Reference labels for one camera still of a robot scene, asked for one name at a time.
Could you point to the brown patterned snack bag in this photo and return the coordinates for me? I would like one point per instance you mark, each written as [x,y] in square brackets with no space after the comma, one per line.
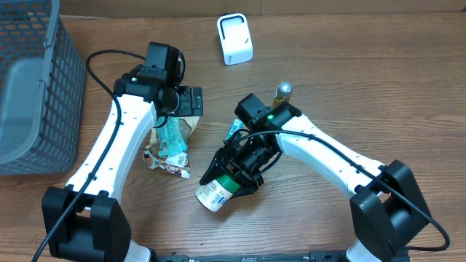
[177,164]

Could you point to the clear plastic bottle grey cap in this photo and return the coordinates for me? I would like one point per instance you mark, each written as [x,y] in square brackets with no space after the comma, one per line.
[282,93]

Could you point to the white barcode scanner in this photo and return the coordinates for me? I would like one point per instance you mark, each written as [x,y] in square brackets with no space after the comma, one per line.
[235,39]

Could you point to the dark grey plastic basket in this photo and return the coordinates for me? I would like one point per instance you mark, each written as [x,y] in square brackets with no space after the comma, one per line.
[42,88]

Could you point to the green lid jar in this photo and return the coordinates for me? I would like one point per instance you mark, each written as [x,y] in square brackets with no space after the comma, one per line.
[216,193]

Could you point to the mint green wipes pack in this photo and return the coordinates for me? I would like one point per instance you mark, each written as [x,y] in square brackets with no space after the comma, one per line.
[170,137]

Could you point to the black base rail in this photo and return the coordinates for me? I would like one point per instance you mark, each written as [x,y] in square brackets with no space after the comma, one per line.
[247,258]

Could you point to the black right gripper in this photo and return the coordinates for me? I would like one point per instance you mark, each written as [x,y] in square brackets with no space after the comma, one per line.
[226,160]

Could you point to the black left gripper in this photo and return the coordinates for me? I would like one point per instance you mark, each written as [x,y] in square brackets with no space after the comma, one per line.
[194,100]

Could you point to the green Kleenex tissue pack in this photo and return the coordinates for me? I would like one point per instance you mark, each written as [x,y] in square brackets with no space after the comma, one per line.
[236,125]

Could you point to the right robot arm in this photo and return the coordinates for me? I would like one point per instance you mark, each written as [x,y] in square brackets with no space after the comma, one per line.
[387,206]

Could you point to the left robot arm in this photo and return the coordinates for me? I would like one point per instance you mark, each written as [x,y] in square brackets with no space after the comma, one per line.
[84,220]

